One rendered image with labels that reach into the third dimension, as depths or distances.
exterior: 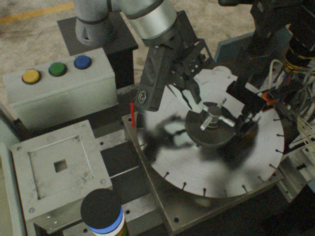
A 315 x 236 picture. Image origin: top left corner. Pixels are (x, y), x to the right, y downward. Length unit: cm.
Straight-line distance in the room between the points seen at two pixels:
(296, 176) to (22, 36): 211
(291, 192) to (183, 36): 50
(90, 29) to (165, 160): 62
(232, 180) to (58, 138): 40
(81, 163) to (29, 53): 169
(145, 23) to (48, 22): 205
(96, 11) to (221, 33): 150
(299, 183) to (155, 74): 48
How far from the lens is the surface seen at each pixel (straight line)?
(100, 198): 33
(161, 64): 47
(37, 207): 63
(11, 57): 227
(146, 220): 73
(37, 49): 226
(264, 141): 64
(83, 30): 106
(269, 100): 68
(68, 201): 61
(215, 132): 61
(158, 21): 45
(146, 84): 48
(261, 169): 61
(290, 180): 80
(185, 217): 64
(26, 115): 82
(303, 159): 76
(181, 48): 51
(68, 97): 80
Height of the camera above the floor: 147
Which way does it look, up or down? 58 degrees down
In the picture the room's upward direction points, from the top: 4 degrees clockwise
